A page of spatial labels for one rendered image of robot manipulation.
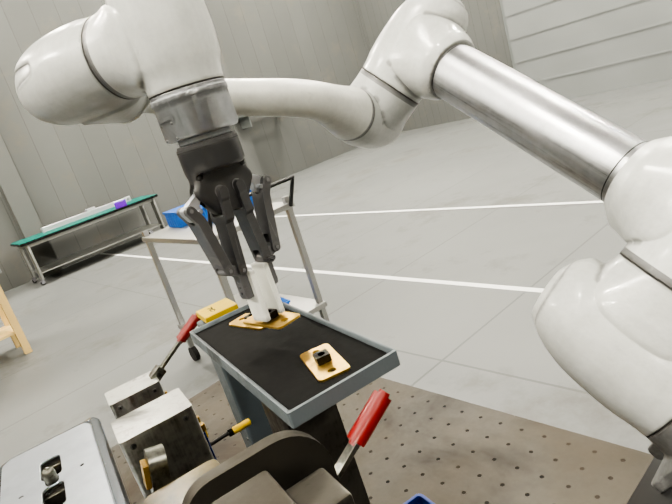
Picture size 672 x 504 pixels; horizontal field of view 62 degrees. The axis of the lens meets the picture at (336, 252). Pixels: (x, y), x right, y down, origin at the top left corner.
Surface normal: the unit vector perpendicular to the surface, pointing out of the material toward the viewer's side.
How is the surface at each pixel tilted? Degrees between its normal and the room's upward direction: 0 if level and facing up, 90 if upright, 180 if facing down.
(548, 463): 0
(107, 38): 85
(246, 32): 90
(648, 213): 63
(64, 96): 119
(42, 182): 90
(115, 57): 96
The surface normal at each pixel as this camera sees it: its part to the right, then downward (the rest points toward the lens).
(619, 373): -0.58, 0.15
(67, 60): -0.22, 0.23
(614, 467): -0.29, -0.92
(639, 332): -0.47, -0.06
